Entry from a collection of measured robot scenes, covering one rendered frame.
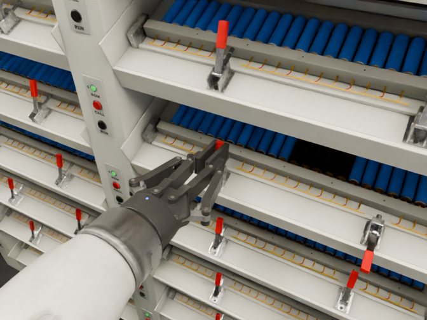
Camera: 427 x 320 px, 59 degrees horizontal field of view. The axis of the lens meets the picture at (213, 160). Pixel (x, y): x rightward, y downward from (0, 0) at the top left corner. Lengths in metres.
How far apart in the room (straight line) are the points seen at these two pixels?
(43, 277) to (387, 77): 0.45
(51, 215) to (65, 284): 0.88
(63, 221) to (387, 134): 0.95
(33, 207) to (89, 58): 0.72
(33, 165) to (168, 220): 0.70
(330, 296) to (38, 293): 0.57
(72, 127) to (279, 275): 0.53
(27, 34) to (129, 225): 0.47
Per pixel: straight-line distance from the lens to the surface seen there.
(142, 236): 0.43
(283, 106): 0.53
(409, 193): 0.67
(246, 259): 0.82
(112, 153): 0.77
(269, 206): 0.66
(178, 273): 1.04
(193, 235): 0.86
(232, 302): 1.00
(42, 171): 1.09
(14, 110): 0.97
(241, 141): 0.70
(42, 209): 1.28
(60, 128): 0.87
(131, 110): 0.71
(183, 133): 0.72
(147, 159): 0.74
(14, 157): 1.17
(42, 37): 0.77
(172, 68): 0.60
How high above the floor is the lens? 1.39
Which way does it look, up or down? 41 degrees down
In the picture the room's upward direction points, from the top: straight up
